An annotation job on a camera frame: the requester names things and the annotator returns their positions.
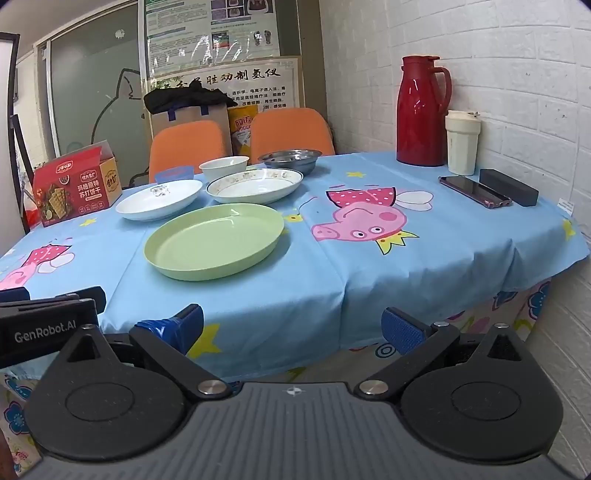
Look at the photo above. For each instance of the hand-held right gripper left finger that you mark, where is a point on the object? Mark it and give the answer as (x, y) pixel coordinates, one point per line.
(178, 328)

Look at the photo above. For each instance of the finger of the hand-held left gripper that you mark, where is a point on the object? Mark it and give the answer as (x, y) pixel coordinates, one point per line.
(13, 294)
(41, 332)

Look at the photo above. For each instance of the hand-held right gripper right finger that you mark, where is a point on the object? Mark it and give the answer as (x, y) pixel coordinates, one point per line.
(402, 331)

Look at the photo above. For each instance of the blue plastic bowl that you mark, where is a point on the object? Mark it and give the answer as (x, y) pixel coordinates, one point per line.
(173, 174)

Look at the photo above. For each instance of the white ceramic bowl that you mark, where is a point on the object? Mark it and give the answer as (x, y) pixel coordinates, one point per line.
(224, 168)

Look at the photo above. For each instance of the stainless steel bowl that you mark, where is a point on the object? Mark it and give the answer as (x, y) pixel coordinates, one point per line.
(291, 162)

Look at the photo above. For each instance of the green plastic plate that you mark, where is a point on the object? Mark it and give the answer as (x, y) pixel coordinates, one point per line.
(212, 240)

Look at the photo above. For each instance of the floral table skirt cloth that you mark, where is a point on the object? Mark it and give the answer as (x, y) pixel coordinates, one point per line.
(508, 314)

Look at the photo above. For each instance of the red cracker box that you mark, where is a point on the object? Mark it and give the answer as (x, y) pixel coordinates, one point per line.
(69, 194)

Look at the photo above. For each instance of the plain white plate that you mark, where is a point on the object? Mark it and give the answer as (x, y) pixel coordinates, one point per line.
(157, 204)

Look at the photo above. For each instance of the smartphone in clear case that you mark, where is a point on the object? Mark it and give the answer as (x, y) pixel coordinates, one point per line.
(475, 191)

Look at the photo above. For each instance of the floral rim white plate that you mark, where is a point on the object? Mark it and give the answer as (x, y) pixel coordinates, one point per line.
(254, 188)

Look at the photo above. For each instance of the black rectangular case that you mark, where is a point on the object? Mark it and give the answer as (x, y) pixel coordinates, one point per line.
(510, 187)

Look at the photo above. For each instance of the orange chair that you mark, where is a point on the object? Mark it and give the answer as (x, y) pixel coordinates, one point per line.
(189, 147)
(291, 131)

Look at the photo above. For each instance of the cream tumbler cup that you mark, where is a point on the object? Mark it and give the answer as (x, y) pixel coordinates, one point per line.
(461, 147)

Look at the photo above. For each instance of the yellow snack bag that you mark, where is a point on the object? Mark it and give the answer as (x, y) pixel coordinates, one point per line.
(242, 134)

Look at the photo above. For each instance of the red thermos jug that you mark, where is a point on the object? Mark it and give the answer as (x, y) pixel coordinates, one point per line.
(418, 120)

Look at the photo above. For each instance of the black framed white board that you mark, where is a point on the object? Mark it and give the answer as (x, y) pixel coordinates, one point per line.
(7, 69)

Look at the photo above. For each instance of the frosted glass door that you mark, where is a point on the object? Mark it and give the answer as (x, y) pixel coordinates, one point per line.
(92, 83)

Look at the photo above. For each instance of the black cloth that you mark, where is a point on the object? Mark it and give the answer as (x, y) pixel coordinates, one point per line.
(184, 97)

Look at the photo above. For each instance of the framed wall poster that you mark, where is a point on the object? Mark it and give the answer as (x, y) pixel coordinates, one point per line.
(258, 77)

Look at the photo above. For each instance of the glossy wall poster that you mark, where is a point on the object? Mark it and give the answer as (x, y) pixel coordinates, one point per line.
(184, 32)

